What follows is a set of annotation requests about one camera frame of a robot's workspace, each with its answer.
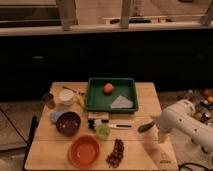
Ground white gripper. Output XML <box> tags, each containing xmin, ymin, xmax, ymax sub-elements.
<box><xmin>150</xmin><ymin>113</ymin><xmax>168</xmax><ymax>145</ymax></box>

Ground green pepper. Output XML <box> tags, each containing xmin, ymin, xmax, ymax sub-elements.
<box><xmin>138</xmin><ymin>121</ymin><xmax>155</xmax><ymax>133</ymax></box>

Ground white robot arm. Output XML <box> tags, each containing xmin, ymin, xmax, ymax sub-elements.
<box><xmin>152</xmin><ymin>99</ymin><xmax>213</xmax><ymax>152</ymax></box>

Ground orange bowl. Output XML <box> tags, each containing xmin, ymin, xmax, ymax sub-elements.
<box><xmin>68</xmin><ymin>135</ymin><xmax>100</xmax><ymax>169</ymax></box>

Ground purple bowl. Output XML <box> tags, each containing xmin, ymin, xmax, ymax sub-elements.
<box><xmin>56</xmin><ymin>112</ymin><xmax>81</xmax><ymax>136</ymax></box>

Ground white bowl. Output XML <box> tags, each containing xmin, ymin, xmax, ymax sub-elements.
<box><xmin>59</xmin><ymin>89</ymin><xmax>75</xmax><ymax>105</ymax></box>

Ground grey folded cloth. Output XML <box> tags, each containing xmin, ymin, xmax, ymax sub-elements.
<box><xmin>110</xmin><ymin>95</ymin><xmax>133</xmax><ymax>109</ymax></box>

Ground small green cup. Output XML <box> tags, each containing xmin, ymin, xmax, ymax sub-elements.
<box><xmin>96</xmin><ymin>124</ymin><xmax>110</xmax><ymax>140</ymax></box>

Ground bunch of dark grapes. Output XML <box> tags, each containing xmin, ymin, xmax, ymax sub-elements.
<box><xmin>106</xmin><ymin>139</ymin><xmax>124</xmax><ymax>168</ymax></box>

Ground orange tomato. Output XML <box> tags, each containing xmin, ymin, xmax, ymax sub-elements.
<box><xmin>103</xmin><ymin>83</ymin><xmax>114</xmax><ymax>94</ymax></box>

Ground green plastic tray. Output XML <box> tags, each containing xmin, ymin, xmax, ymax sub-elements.
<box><xmin>85</xmin><ymin>78</ymin><xmax>138</xmax><ymax>113</ymax></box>

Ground wooden block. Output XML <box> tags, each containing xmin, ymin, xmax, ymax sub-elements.
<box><xmin>88</xmin><ymin>112</ymin><xmax>109</xmax><ymax>120</ymax></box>

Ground wooden spoon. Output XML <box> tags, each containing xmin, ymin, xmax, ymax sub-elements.
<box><xmin>62</xmin><ymin>86</ymin><xmax>85</xmax><ymax>95</ymax></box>

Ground light blue plate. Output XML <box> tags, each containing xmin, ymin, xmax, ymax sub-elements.
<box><xmin>50</xmin><ymin>109</ymin><xmax>67</xmax><ymax>124</ymax></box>

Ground metal cup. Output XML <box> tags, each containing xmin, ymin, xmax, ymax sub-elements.
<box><xmin>42</xmin><ymin>93</ymin><xmax>56</xmax><ymax>109</ymax></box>

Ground black cable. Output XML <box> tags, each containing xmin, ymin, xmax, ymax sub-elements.
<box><xmin>177</xmin><ymin>161</ymin><xmax>213</xmax><ymax>171</ymax></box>

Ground black handled knife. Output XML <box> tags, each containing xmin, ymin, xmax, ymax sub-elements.
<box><xmin>108</xmin><ymin>124</ymin><xmax>132</xmax><ymax>129</ymax></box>

